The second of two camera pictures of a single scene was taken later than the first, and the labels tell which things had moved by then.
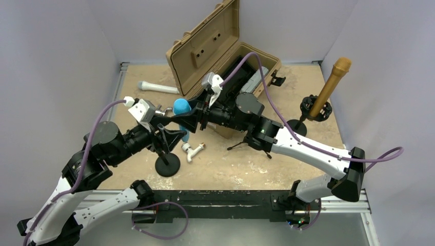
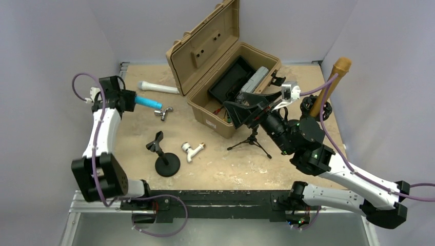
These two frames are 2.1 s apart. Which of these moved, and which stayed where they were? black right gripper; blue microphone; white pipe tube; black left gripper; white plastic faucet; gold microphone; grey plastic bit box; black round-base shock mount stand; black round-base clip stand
Moved: black left gripper; blue microphone; black right gripper
Stayed: white pipe tube; gold microphone; white plastic faucet; black round-base shock mount stand; black round-base clip stand; grey plastic bit box
